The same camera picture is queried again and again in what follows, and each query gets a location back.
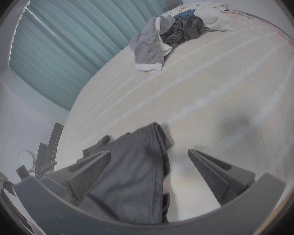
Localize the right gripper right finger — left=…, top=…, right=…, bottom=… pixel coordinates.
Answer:
left=187, top=149, right=256, bottom=204

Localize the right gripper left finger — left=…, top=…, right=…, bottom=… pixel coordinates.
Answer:
left=42, top=150, right=112, bottom=202

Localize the black T-shirt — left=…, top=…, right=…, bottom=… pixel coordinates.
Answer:
left=76, top=122, right=174, bottom=225

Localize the black chest of drawers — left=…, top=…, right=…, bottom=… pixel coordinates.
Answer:
left=36, top=122, right=64, bottom=167

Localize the bed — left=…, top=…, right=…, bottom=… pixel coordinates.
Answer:
left=56, top=0, right=294, bottom=224

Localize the blue-green curtain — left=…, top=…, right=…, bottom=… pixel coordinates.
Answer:
left=26, top=0, right=177, bottom=59
left=8, top=8, right=128, bottom=112

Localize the grey white-trimmed garment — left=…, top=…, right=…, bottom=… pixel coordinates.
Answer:
left=129, top=15, right=177, bottom=72

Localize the black glossy garment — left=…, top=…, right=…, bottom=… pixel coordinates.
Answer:
left=159, top=15, right=205, bottom=50

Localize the white garment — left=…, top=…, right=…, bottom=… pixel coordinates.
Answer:
left=193, top=4, right=234, bottom=32

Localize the dark blue garment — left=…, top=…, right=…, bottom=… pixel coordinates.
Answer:
left=173, top=10, right=195, bottom=19

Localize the white printed pillow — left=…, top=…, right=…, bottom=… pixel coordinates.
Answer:
left=160, top=1, right=227, bottom=18

